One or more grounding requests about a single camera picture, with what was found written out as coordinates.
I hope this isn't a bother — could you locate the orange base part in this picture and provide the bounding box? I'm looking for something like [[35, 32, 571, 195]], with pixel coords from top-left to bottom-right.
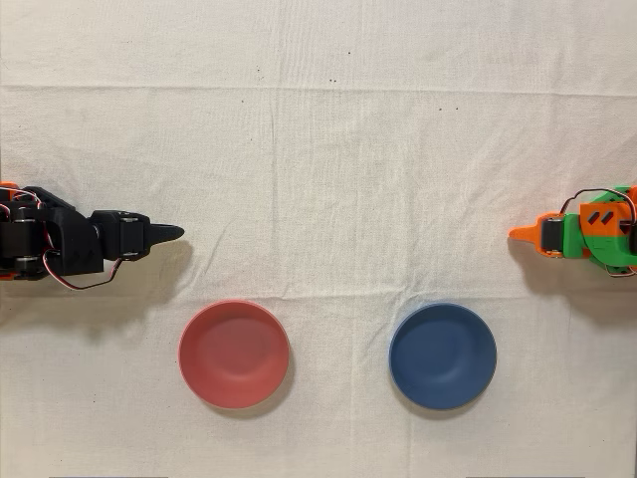
[[0, 180, 21, 281]]

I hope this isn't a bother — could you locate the pink bowl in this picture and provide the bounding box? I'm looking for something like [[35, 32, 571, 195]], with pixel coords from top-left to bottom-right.
[[177, 298, 292, 410]]

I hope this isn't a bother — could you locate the blue bowl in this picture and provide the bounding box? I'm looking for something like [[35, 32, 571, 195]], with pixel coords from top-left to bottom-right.
[[387, 302, 498, 412]]

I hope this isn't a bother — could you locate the white tablecloth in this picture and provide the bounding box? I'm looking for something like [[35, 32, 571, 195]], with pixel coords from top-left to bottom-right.
[[0, 0, 637, 478]]

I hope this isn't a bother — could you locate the red white gripper servo cable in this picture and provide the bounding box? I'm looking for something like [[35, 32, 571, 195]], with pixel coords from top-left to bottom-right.
[[42, 247, 125, 292]]

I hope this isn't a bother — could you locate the red white arm cable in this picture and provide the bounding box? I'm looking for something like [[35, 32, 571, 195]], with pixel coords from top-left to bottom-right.
[[0, 188, 57, 250]]

